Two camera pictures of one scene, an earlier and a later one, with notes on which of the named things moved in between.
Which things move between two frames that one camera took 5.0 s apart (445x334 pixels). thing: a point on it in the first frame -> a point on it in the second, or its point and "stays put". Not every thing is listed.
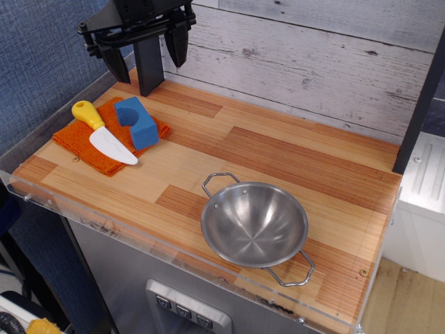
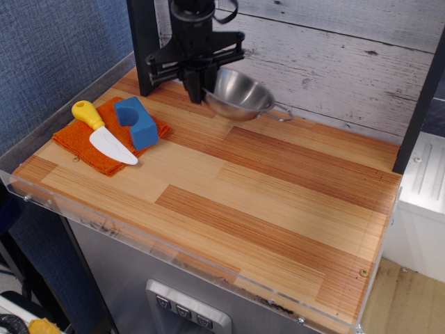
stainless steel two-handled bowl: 258,225 -> 238,95
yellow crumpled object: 43,325 stays put
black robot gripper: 120,21 -> 195,46
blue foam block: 131,113 stays put
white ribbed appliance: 416,239 stays put
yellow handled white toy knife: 102,136 stays put
